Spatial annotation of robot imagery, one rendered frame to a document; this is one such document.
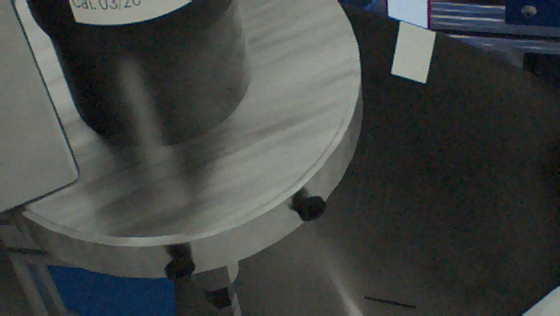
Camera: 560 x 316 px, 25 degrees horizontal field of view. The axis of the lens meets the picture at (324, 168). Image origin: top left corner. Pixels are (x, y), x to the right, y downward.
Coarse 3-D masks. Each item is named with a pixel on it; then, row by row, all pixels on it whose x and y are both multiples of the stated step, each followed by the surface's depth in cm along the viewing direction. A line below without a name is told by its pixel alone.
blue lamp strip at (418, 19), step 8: (392, 0) 71; (400, 0) 71; (408, 0) 71; (416, 0) 70; (424, 0) 70; (392, 8) 71; (400, 8) 71; (408, 8) 71; (416, 8) 71; (424, 8) 71; (392, 16) 72; (400, 16) 72; (408, 16) 72; (416, 16) 72; (424, 16) 71; (416, 24) 72; (424, 24) 72
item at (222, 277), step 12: (228, 264) 27; (192, 276) 28; (204, 276) 27; (216, 276) 27; (228, 276) 28; (204, 288) 28; (216, 288) 28; (228, 288) 28; (216, 300) 28; (228, 300) 29; (216, 312) 29; (228, 312) 29; (240, 312) 30
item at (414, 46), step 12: (408, 24) 59; (408, 36) 59; (420, 36) 59; (432, 36) 59; (396, 48) 58; (408, 48) 58; (420, 48) 59; (432, 48) 59; (396, 60) 58; (408, 60) 58; (420, 60) 58; (396, 72) 57; (408, 72) 58; (420, 72) 58
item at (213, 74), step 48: (48, 0) 19; (96, 0) 18; (144, 0) 19; (192, 0) 19; (240, 0) 21; (96, 48) 19; (144, 48) 19; (192, 48) 20; (240, 48) 21; (96, 96) 21; (144, 96) 20; (192, 96) 21; (240, 96) 22; (144, 144) 22
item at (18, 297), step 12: (0, 240) 35; (0, 252) 35; (0, 264) 35; (12, 264) 35; (0, 276) 35; (12, 276) 35; (0, 288) 35; (12, 288) 35; (0, 300) 35; (12, 300) 35; (24, 300) 35; (0, 312) 35; (12, 312) 35; (24, 312) 35
